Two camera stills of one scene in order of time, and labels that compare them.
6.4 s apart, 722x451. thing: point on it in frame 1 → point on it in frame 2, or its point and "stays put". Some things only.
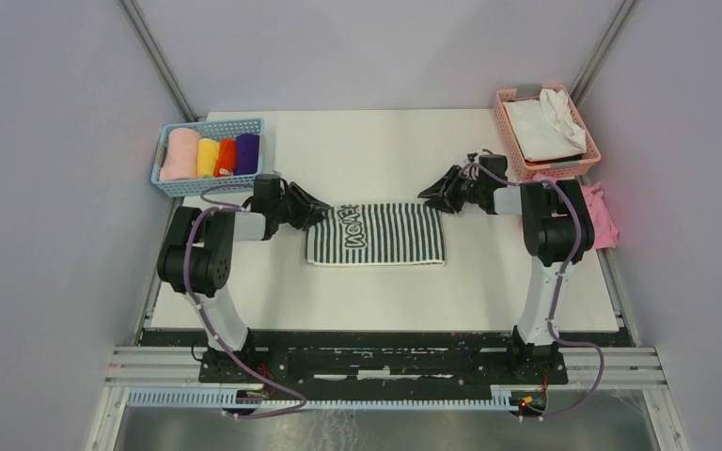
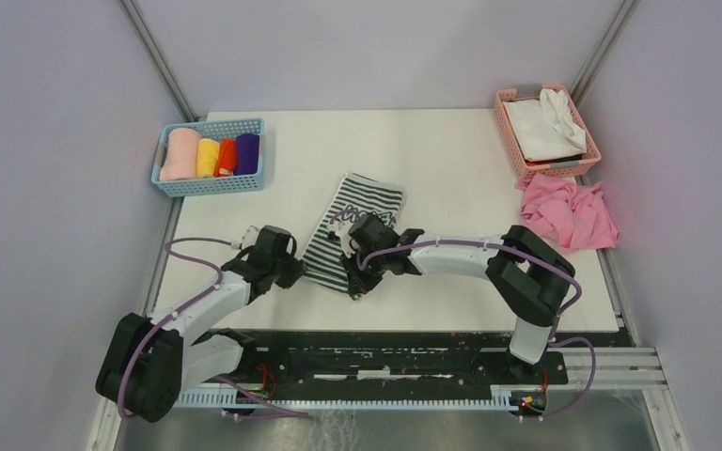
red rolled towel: x=226 y=158 stays put
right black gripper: x=443 y=199 → x=358 y=283
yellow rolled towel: x=208 y=158 stays put
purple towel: x=246 y=153 stays put
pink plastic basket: x=546 y=171 stays put
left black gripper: x=306 y=206 → x=294 y=270
